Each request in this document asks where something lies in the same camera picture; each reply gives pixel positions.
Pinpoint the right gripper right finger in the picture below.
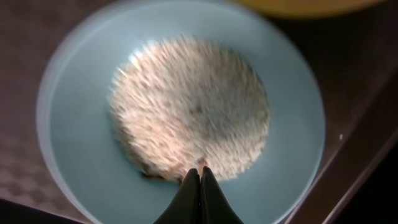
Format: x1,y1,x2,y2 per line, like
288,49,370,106
200,166,243,224

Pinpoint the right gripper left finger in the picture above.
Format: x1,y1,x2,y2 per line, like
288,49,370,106
154,169,200,224

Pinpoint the light blue bowl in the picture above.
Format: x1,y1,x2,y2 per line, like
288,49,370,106
36,1,326,223

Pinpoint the food scraps rice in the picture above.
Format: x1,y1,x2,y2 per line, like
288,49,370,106
109,37,270,182

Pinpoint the yellow plate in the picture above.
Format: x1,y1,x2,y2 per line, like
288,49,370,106
236,0,384,18

